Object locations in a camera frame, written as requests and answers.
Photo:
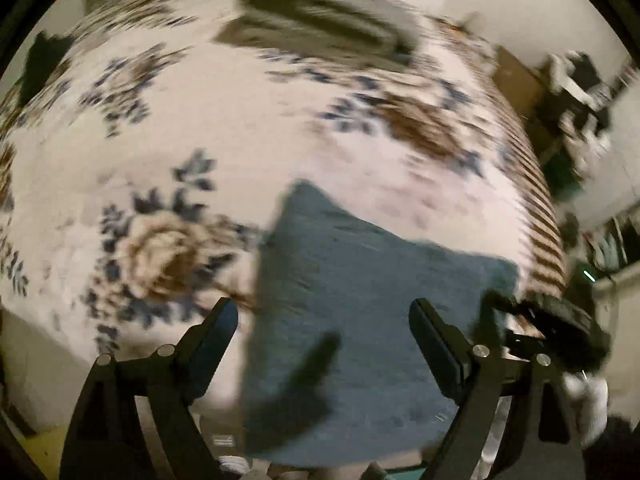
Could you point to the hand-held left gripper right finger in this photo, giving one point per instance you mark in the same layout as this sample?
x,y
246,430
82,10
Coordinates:
x,y
435,347

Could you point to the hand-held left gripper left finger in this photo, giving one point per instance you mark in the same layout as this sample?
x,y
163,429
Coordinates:
x,y
215,340

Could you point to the blue denim pants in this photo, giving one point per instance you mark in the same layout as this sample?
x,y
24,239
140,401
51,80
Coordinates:
x,y
370,320

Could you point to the person's right hand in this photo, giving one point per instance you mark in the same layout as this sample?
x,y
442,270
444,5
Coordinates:
x,y
587,410

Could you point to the white shelf unit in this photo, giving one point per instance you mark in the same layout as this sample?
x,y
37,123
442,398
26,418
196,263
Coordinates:
x,y
607,245

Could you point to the brown checked bed sheet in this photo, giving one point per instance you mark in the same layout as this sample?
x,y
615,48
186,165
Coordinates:
x,y
535,200

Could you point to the floral bed blanket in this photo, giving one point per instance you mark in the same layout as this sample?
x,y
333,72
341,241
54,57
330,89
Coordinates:
x,y
240,135

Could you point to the large brown cardboard box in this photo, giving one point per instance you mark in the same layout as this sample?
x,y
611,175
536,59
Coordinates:
x,y
517,80

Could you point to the black and white jacket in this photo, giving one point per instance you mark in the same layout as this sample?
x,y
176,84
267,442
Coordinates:
x,y
587,77

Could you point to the small dark green cloth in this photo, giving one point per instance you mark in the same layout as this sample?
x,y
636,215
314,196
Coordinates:
x,y
47,67

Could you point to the folded grey fleece sweater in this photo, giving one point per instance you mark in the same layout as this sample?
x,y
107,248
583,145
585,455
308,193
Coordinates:
x,y
330,22

